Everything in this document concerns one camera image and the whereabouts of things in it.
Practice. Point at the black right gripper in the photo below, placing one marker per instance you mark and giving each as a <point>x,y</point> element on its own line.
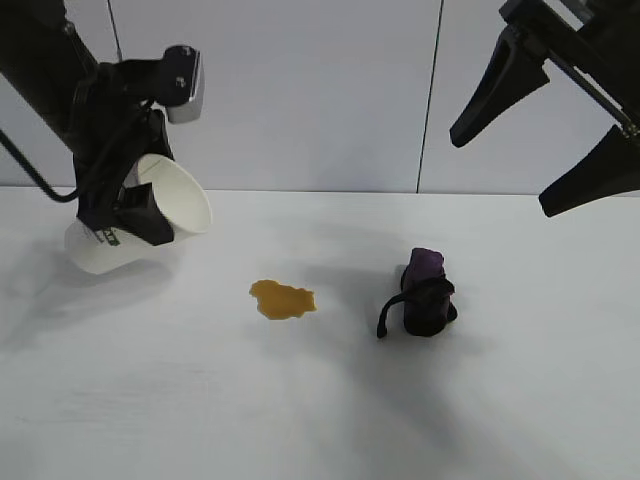
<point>600,40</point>

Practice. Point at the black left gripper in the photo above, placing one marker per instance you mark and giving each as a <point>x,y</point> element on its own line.
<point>105,130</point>

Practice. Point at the white paper coffee cup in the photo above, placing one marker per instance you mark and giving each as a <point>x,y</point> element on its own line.
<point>185,200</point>

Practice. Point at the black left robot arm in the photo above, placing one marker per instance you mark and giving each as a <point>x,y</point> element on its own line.
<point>35,60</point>

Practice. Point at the brown coffee spill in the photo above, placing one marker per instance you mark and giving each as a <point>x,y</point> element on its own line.
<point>282,300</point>

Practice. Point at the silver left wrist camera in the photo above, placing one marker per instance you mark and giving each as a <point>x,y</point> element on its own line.
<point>187,90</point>

